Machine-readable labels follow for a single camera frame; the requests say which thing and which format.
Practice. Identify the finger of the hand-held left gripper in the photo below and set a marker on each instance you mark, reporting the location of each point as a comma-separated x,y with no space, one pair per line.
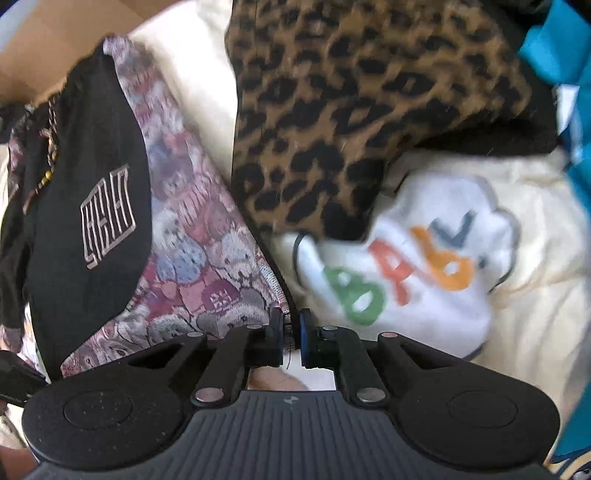
18,376

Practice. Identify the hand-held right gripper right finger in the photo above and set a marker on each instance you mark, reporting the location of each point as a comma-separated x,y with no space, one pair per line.
307,334

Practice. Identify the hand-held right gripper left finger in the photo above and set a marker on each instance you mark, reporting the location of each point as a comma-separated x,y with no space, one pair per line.
275,339

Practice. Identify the leopard print garment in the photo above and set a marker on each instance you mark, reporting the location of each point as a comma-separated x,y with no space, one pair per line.
346,115

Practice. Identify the black pants with bear print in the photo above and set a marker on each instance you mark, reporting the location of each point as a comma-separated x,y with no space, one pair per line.
83,152

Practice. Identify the cream printed bedsheet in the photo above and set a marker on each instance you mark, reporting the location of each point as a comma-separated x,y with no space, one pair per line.
531,286

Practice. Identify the brown cardboard box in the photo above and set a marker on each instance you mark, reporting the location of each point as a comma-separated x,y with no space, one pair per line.
55,27

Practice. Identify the teal garment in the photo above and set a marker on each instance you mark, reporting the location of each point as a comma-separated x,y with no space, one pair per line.
545,41

